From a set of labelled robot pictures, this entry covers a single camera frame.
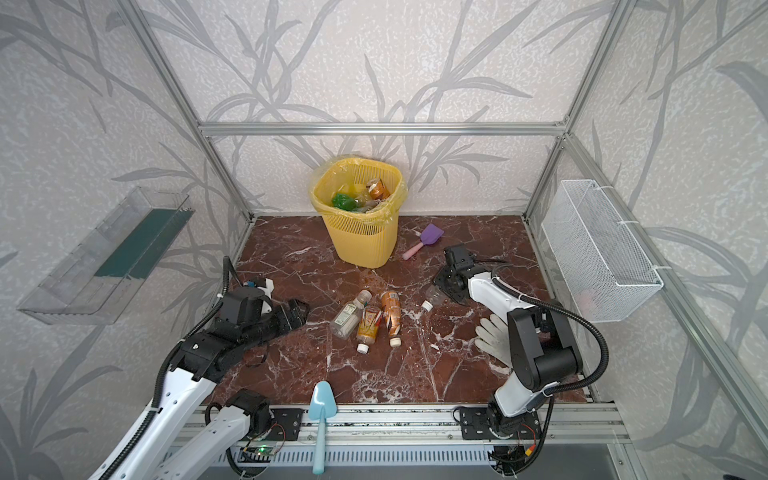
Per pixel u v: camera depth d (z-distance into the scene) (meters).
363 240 0.90
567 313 0.45
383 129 0.97
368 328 0.85
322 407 0.76
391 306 0.89
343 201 0.99
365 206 1.03
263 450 0.71
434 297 0.90
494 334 0.89
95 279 0.64
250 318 0.56
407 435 0.73
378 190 0.99
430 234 1.16
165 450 0.43
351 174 1.00
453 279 0.71
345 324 0.85
